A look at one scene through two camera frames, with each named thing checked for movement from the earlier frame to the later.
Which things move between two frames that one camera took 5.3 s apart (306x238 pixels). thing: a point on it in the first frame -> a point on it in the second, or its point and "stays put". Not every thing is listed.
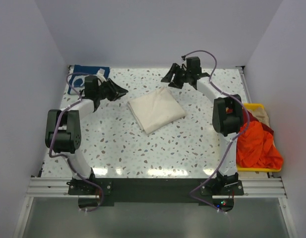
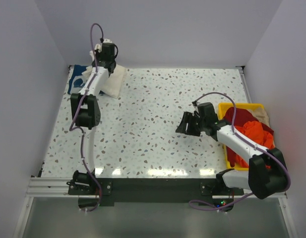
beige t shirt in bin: [261, 115] stays put
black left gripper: [116, 91] -> [97, 54]
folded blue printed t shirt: [77, 77] stays put
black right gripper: [175, 69] -> [188, 117]
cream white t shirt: [155, 108] -> [115, 84]
